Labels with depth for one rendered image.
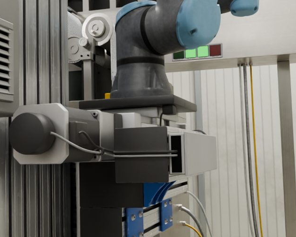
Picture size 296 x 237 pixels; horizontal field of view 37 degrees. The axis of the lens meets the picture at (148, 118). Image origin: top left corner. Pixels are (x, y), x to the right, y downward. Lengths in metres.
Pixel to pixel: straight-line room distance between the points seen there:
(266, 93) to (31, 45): 2.81
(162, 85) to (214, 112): 2.58
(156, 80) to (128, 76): 0.06
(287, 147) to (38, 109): 1.78
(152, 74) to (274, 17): 1.28
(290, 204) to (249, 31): 0.86
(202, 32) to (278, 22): 1.30
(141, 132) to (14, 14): 0.28
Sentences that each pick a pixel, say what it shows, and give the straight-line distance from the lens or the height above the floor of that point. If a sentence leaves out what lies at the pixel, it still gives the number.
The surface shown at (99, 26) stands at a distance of 2.00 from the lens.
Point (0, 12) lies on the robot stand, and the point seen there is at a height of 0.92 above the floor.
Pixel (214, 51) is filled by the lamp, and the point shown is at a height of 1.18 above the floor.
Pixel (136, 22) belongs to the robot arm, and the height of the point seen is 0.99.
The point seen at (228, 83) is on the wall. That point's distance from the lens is 3.59.
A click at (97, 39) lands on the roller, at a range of 2.01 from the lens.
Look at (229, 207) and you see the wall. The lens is 3.59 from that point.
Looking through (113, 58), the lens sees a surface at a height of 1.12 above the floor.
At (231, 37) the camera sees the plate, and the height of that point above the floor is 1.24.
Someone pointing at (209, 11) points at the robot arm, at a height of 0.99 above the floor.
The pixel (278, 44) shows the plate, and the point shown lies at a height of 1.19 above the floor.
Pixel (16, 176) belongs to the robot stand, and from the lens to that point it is 0.83.
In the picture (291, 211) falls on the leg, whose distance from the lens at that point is 2.33.
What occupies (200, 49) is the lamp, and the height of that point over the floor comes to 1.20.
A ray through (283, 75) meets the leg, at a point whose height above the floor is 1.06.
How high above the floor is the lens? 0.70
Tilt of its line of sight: 4 degrees up
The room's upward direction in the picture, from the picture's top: 2 degrees counter-clockwise
